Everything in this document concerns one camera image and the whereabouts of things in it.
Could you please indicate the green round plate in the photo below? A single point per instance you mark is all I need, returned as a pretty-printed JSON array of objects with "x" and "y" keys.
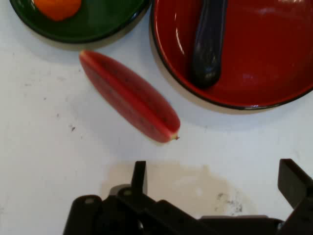
[{"x": 97, "y": 22}]

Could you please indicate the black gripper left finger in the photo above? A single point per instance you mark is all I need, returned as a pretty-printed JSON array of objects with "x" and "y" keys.
[{"x": 127, "y": 210}]

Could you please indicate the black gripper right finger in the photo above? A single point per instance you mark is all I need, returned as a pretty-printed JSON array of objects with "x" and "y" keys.
[{"x": 297, "y": 188}]

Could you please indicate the dark purple toy eggplant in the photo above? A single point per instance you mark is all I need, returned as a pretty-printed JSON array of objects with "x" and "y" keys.
[{"x": 207, "y": 49}]

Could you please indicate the red watermelon slice toy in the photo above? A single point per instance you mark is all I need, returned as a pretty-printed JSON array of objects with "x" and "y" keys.
[{"x": 129, "y": 95}]

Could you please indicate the red round plate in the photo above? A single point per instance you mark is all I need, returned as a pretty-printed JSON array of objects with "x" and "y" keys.
[{"x": 256, "y": 56}]

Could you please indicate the round toy citrus fruit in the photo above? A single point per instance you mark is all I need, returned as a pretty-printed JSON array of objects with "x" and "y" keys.
[{"x": 58, "y": 7}]

